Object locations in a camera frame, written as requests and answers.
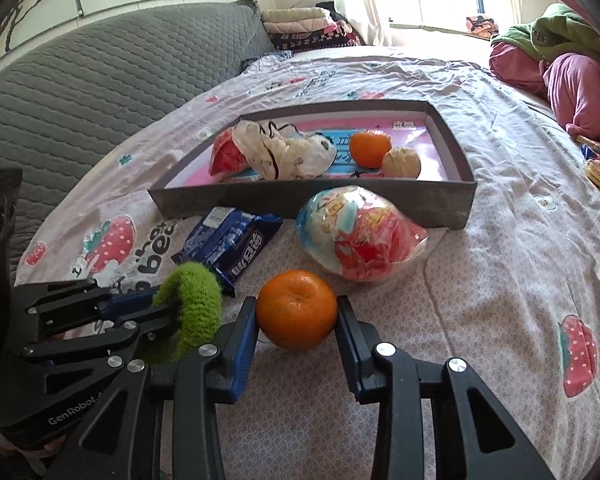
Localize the small red toy egg packet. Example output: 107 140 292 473
210 129 253 178

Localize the pink fleece garment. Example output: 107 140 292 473
489 40 600 156

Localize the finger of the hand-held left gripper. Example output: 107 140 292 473
12 277 162 323
22 302 182 362

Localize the small orange mandarin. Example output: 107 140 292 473
349 130 392 168

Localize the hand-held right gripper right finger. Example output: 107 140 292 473
334 295 556 480

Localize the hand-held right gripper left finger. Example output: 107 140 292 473
45 296 260 480

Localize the large orange mandarin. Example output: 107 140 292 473
256 270 339 352

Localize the cream folded blanket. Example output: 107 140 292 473
261 7 333 36

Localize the green jacket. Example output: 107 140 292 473
490 2 600 78

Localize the tan walnut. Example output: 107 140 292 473
381 146 422 179

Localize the white cloth with black trim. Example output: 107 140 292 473
231 120 338 181

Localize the grey cardboard box tray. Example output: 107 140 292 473
147 100 478 231

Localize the grey quilted headboard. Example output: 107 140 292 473
0 0 276 261

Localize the green fuzzy scrunchie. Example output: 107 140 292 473
141 261 224 365

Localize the large toy egg packet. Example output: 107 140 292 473
295 186 429 285

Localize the blue cookie packet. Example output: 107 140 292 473
171 206 284 300

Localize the dark checkered folded blanket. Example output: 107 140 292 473
267 22 363 52

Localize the small patterned folded blanket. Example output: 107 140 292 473
465 15 498 38

